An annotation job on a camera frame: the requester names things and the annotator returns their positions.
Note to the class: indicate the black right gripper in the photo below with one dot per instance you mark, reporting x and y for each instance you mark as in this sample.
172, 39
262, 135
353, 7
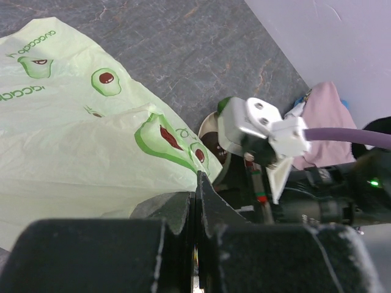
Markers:
241, 185

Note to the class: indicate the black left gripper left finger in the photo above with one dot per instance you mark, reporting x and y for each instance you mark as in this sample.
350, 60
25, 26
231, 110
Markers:
150, 254

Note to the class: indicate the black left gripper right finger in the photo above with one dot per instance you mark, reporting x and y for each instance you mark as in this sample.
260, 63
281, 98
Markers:
238, 256

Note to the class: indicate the green avocado print plastic bag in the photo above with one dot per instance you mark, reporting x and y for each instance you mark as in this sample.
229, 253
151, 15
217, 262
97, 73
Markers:
79, 137

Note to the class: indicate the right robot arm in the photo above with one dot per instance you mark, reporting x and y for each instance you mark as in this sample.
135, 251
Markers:
354, 194

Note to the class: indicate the cream ceramic plate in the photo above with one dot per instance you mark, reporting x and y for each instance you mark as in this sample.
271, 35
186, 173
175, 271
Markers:
210, 124

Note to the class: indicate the pink cloth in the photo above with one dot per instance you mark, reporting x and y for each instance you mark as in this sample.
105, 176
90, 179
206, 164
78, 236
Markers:
321, 107

